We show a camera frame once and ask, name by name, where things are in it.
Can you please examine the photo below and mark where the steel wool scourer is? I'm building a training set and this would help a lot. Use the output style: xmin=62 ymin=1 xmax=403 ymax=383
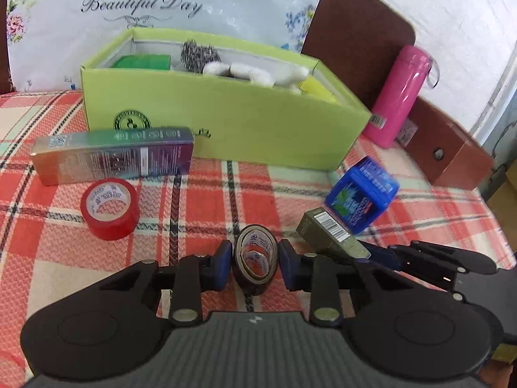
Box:
xmin=180 ymin=39 xmax=221 ymax=74

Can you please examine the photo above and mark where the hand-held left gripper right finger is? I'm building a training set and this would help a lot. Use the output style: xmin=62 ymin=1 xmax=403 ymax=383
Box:
xmin=278 ymin=239 xmax=390 ymax=328

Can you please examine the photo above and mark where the plaid bed sheet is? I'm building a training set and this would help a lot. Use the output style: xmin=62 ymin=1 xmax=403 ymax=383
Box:
xmin=0 ymin=89 xmax=517 ymax=388

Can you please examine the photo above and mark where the small gold box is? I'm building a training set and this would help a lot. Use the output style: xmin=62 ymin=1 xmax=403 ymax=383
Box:
xmin=296 ymin=207 xmax=371 ymax=260

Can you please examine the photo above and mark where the black tape roll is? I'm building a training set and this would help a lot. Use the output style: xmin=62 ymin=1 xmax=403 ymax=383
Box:
xmin=233 ymin=224 xmax=279 ymax=296

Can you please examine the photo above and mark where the brown cardboard box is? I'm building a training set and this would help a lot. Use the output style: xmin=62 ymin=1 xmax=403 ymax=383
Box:
xmin=486 ymin=166 xmax=517 ymax=213

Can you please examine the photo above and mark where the red tape roll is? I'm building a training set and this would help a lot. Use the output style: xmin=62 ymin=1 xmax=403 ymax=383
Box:
xmin=80 ymin=178 xmax=141 ymax=241

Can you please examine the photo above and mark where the brown wooden headboard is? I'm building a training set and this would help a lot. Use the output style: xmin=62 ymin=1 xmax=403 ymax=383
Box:
xmin=0 ymin=0 xmax=417 ymax=93

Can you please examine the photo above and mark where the yellow box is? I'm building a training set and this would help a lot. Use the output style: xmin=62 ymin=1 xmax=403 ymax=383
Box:
xmin=299 ymin=75 xmax=338 ymax=103

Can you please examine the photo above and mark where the light green storage box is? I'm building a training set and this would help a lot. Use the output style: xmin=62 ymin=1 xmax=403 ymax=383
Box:
xmin=79 ymin=27 xmax=372 ymax=171

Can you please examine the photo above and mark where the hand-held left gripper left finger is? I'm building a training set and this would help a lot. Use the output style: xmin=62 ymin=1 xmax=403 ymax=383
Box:
xmin=121 ymin=239 xmax=234 ymax=326

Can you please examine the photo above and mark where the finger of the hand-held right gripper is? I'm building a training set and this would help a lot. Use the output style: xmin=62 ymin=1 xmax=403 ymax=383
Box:
xmin=408 ymin=240 xmax=498 ymax=276
xmin=354 ymin=240 xmax=459 ymax=292

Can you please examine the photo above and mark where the white cotton glove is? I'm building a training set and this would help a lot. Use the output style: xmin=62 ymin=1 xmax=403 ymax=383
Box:
xmin=202 ymin=60 xmax=310 ymax=94

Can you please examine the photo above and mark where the green soap box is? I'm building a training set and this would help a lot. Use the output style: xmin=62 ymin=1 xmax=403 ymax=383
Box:
xmin=110 ymin=54 xmax=171 ymax=71

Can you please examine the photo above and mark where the brown wooden bed rail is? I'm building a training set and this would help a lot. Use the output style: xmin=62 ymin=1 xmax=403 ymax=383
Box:
xmin=398 ymin=95 xmax=495 ymax=190

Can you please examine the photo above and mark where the pink thermos bottle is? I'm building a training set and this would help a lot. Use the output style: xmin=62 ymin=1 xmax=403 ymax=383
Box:
xmin=364 ymin=45 xmax=441 ymax=149

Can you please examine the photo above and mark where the iridescent metallic long box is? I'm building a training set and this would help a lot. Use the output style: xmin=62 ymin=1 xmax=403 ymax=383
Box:
xmin=31 ymin=127 xmax=195 ymax=187

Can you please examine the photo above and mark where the blue square box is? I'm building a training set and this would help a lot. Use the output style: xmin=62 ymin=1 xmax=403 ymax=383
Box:
xmin=325 ymin=156 xmax=400 ymax=235

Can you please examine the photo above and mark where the floral plastic-covered pillow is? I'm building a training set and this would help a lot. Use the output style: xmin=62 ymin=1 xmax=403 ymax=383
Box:
xmin=6 ymin=0 xmax=330 ymax=93

